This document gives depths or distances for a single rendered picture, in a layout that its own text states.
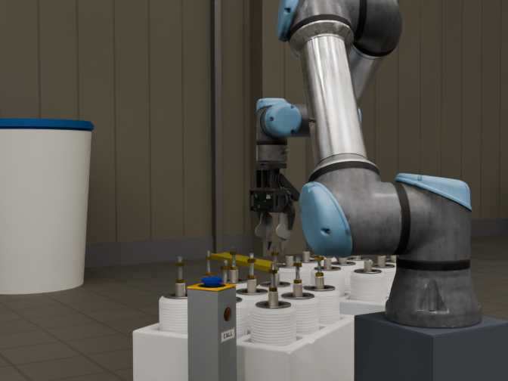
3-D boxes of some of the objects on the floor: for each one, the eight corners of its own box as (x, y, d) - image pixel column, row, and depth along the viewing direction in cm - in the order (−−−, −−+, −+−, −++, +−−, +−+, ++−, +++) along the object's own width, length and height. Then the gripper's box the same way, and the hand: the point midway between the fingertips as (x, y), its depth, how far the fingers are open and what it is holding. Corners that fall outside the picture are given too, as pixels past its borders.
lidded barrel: (83, 271, 385) (82, 125, 382) (107, 290, 330) (106, 119, 327) (-45, 279, 362) (-49, 123, 360) (-42, 300, 307) (-45, 116, 304)
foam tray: (361, 389, 186) (361, 315, 185) (289, 441, 152) (289, 351, 151) (224, 369, 205) (223, 302, 204) (132, 410, 171) (131, 330, 170)
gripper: (241, 163, 184) (242, 252, 185) (282, 162, 178) (283, 255, 179) (259, 162, 191) (259, 248, 192) (298, 162, 186) (299, 251, 187)
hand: (276, 244), depth 188 cm, fingers open, 3 cm apart
